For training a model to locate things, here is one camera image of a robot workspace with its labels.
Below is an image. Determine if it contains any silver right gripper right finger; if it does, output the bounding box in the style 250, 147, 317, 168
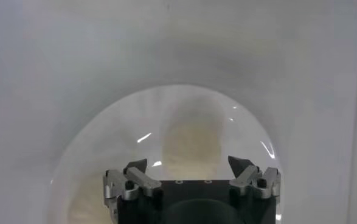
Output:
227, 155, 282, 200

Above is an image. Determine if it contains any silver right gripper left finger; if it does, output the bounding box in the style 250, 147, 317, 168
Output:
103, 158, 163, 220

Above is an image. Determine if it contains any white round plate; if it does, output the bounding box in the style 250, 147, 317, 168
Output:
47, 84, 284, 224

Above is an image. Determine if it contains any white work table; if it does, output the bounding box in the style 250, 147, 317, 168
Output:
0, 0, 357, 224

